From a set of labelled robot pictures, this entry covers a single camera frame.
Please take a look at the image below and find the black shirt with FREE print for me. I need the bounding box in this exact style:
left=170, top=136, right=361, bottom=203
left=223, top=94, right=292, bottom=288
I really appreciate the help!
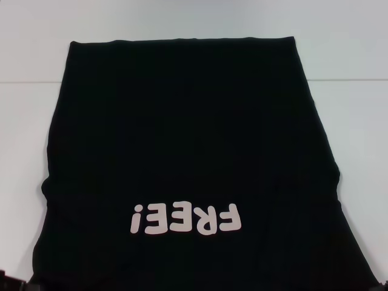
left=31, top=36, right=380, bottom=291

